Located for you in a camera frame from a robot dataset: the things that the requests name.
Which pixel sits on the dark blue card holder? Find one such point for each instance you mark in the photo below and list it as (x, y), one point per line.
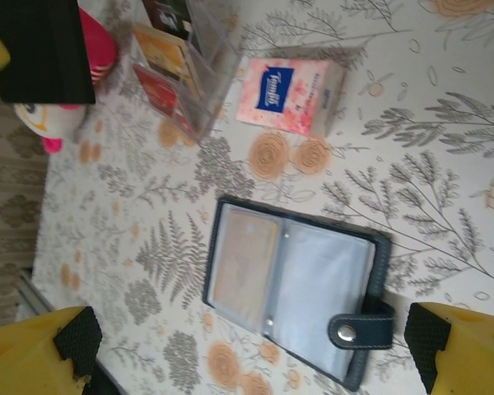
(325, 288)

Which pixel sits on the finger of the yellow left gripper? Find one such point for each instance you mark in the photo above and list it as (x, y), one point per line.
(41, 49)

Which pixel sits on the aluminium frame rail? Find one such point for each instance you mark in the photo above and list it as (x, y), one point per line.
(33, 292)

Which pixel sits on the black card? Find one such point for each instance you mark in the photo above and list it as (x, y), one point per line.
(164, 16)

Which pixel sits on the pink tissue pack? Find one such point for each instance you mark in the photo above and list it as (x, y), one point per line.
(288, 96)

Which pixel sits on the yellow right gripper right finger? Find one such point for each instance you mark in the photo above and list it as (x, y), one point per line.
(473, 354)

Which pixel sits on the pink striped plush toy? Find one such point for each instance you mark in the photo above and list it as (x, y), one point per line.
(103, 49)

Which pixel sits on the clear acrylic card stand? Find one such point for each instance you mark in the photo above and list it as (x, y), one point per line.
(214, 82)

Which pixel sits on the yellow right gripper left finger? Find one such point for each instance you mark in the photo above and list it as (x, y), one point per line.
(20, 358)

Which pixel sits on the red card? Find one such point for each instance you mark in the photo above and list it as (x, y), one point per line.
(160, 96)

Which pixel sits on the gold card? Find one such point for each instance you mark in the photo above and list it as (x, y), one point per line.
(169, 57)

